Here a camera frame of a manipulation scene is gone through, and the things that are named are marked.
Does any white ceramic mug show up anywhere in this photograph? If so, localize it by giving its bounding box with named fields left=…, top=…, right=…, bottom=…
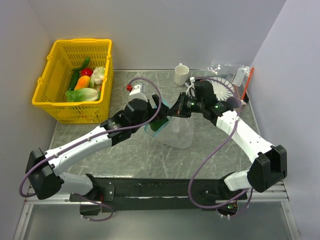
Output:
left=174, top=63, right=190, bottom=87

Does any green toy bell pepper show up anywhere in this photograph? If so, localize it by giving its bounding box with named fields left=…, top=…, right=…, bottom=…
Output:
left=149, top=118, right=168, bottom=132

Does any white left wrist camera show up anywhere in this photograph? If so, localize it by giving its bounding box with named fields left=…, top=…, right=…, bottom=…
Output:
left=126, top=83, right=148, bottom=102

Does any green toy chili pepper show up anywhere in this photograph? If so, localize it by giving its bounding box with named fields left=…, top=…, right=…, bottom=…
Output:
left=72, top=57, right=91, bottom=72

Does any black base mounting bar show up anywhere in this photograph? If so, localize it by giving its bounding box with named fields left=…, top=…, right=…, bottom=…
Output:
left=69, top=177, right=247, bottom=216

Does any white blue striped plate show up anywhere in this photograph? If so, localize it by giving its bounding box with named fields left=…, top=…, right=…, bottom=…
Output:
left=210, top=77, right=234, bottom=101

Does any red toy tomato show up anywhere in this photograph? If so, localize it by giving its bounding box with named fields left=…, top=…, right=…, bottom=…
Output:
left=80, top=68, right=93, bottom=77

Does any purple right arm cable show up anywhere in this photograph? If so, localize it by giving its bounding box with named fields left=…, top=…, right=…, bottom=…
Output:
left=187, top=77, right=253, bottom=218

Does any yellow plastic basket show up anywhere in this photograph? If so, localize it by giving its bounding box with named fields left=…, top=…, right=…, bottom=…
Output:
left=32, top=38, right=114, bottom=124

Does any black rectangular tray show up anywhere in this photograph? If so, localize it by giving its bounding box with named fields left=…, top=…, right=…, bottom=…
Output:
left=199, top=74, right=251, bottom=103

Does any yellow orange toy mango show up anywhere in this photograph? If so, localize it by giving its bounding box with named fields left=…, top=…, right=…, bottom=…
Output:
left=74, top=75, right=91, bottom=91

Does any clear bag with blue zipper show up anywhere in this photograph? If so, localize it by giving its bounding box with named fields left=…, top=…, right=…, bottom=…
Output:
left=144, top=115, right=195, bottom=150

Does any green toy lettuce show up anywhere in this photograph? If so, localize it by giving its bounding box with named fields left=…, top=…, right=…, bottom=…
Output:
left=65, top=88, right=100, bottom=103

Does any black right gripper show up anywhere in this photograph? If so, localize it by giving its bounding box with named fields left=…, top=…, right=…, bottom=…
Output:
left=167, top=92, right=205, bottom=119

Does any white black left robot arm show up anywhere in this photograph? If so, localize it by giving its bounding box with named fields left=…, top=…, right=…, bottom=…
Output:
left=24, top=94, right=169, bottom=201

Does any green toy cucumber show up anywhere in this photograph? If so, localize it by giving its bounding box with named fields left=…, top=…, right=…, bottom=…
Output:
left=67, top=71, right=80, bottom=91

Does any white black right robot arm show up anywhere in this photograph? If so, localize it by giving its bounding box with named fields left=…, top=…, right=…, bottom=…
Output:
left=168, top=80, right=288, bottom=199

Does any white toy cauliflower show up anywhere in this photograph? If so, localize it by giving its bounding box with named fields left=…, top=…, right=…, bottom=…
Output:
left=90, top=66, right=106, bottom=88

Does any beige mug purple inside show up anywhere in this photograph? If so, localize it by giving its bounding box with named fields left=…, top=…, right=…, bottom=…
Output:
left=226, top=96, right=247, bottom=112

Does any clear bag with red zipper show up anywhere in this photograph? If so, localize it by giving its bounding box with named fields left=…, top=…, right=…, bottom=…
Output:
left=207, top=61, right=255, bottom=97

